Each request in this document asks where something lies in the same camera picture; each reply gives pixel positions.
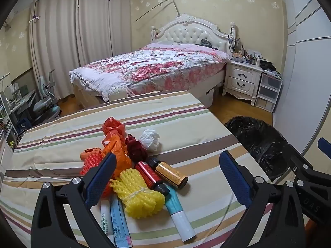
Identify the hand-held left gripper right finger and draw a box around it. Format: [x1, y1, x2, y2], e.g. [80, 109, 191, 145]
[219, 150, 308, 248]

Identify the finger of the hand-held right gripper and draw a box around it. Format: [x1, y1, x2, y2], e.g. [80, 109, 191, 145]
[292, 156, 331, 184]
[318, 137, 331, 159]

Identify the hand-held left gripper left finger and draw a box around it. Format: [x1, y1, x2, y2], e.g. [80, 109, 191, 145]
[31, 152, 118, 248]

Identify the black trash bag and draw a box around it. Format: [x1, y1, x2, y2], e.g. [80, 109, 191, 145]
[224, 116, 308, 184]

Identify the red bottle with black cap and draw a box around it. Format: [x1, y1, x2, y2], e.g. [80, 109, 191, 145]
[134, 161, 170, 196]

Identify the amber bottle with black cap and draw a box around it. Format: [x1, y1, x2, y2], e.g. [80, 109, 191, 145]
[147, 157, 189, 190]

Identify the orange foam fruit net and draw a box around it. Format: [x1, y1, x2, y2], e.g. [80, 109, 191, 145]
[80, 152, 114, 197]

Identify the orange plastic bag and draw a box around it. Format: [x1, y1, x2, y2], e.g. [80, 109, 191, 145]
[102, 117, 132, 176]

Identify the green and white packet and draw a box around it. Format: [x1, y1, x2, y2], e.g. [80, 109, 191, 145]
[100, 199, 114, 235]

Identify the yellow foam fruit net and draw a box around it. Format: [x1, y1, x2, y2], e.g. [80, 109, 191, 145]
[109, 168, 166, 219]

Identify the dark red crumpled bag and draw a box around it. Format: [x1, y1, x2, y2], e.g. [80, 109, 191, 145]
[125, 134, 148, 164]

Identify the white crumpled plastic bag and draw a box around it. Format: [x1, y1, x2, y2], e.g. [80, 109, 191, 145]
[138, 129, 161, 152]

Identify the teal and white tube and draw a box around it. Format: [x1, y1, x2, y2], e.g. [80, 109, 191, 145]
[163, 185, 197, 243]

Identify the white wardrobe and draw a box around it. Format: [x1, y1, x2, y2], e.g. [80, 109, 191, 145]
[274, 0, 331, 161]

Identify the clear plastic drawer unit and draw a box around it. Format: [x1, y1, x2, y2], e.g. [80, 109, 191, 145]
[255, 71, 283, 113]

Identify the striped tablecloth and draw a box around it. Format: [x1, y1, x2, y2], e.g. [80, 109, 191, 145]
[0, 90, 275, 248]

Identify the grey office chair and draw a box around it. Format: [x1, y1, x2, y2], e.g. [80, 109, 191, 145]
[31, 69, 62, 120]

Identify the white low cabinet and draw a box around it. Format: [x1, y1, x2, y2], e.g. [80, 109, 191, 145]
[0, 137, 14, 169]

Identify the white nightstand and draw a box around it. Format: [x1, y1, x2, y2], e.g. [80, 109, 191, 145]
[222, 59, 264, 106]

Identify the bookshelf with books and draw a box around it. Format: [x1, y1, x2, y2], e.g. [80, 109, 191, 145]
[0, 103, 19, 150]

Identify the grey desk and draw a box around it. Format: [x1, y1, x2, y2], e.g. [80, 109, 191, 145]
[0, 83, 37, 131]

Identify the cluster of small bottles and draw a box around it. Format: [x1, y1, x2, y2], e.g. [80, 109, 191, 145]
[233, 49, 263, 65]

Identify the floral blanket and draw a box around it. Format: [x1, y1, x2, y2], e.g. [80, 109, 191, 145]
[69, 43, 230, 102]

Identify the white desk lamp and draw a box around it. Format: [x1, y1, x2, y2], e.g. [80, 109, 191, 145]
[0, 72, 11, 93]

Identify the beige curtain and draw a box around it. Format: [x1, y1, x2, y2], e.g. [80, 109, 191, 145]
[30, 0, 81, 101]
[78, 0, 133, 66]

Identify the white bed with tufted headboard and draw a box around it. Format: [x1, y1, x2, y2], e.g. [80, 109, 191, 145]
[68, 14, 232, 104]

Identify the thin metal rod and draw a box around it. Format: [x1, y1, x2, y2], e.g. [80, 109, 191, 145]
[136, 0, 181, 22]

